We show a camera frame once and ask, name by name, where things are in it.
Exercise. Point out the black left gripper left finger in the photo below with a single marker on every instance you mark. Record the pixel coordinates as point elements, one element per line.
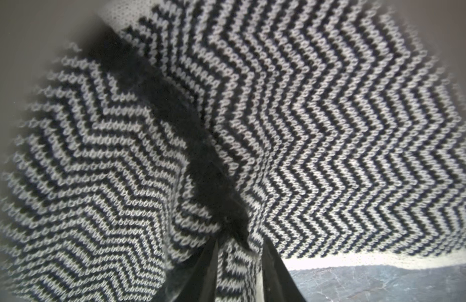
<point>193,280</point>

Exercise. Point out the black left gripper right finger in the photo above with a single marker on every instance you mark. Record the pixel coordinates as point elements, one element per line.
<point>278,285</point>

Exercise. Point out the black white knitted scarf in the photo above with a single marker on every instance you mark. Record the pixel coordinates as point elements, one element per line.
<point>331,128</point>

